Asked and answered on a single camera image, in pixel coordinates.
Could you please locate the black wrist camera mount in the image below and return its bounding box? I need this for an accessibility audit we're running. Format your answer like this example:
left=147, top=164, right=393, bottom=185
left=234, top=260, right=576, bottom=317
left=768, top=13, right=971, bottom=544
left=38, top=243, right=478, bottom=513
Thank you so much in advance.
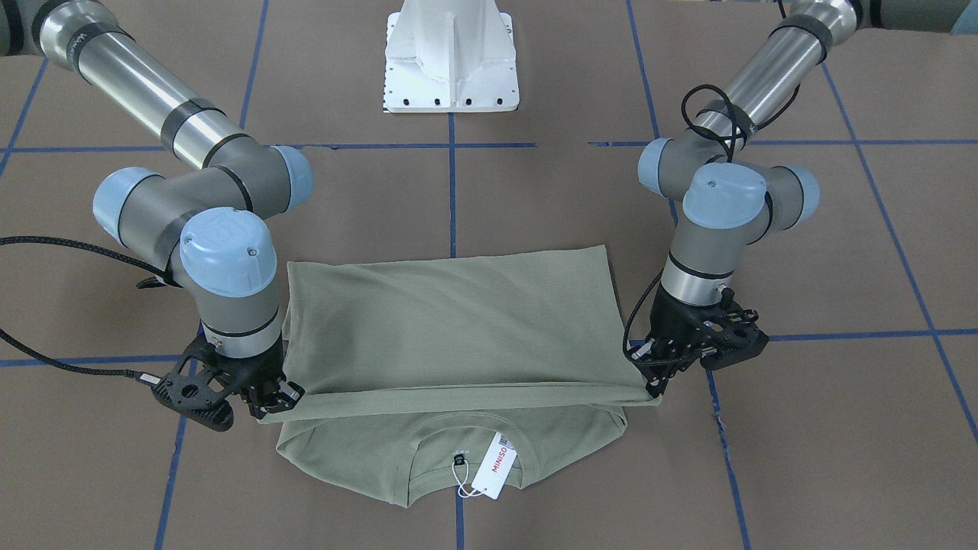
left=700, top=302, right=769, bottom=371
left=151, top=357, right=234, bottom=432

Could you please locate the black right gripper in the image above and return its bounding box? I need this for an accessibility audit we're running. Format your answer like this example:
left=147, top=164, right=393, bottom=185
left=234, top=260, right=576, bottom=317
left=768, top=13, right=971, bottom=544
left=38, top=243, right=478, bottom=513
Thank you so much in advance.
left=184, top=340, right=305, bottom=420

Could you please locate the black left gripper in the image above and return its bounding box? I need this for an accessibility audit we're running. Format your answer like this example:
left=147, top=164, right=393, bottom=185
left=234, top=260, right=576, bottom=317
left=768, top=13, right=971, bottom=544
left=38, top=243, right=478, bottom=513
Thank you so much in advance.
left=625, top=289, right=738, bottom=398

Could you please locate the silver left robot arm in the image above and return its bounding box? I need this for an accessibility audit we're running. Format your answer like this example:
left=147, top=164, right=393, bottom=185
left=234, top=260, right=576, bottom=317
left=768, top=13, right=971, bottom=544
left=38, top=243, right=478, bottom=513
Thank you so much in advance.
left=623, top=1, right=862, bottom=398

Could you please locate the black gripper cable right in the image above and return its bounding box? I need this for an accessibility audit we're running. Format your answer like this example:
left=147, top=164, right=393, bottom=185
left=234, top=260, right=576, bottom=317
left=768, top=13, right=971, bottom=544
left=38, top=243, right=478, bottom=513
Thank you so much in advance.
left=0, top=235, right=192, bottom=383

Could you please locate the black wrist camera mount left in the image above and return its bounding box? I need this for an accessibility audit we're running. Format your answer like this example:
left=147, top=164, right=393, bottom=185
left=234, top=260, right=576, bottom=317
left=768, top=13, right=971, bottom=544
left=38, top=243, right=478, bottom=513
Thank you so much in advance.
left=700, top=302, right=769, bottom=371

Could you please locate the white Miniso price tag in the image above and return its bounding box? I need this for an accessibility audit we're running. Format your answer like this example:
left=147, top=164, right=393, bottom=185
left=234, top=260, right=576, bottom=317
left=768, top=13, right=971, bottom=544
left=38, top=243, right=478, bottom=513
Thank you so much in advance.
left=469, top=432, right=518, bottom=499

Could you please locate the white camera pole base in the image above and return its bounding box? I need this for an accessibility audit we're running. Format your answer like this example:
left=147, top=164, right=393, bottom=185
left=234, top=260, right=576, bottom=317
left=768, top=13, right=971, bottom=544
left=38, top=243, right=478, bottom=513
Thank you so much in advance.
left=382, top=1, right=520, bottom=114

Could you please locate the olive green long-sleeve shirt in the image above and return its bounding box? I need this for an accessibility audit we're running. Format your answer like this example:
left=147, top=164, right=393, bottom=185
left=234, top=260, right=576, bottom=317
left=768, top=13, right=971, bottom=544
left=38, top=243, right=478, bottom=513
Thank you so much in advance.
left=268, top=246, right=659, bottom=507

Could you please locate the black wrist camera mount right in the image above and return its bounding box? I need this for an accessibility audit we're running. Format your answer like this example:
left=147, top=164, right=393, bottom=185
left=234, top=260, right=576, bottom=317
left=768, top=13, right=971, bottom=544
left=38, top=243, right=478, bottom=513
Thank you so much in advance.
left=151, top=357, right=234, bottom=432

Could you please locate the brown paper table cover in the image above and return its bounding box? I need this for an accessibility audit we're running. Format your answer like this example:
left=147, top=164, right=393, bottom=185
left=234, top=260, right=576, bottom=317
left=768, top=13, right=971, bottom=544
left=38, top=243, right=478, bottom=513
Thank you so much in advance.
left=2, top=1, right=977, bottom=549

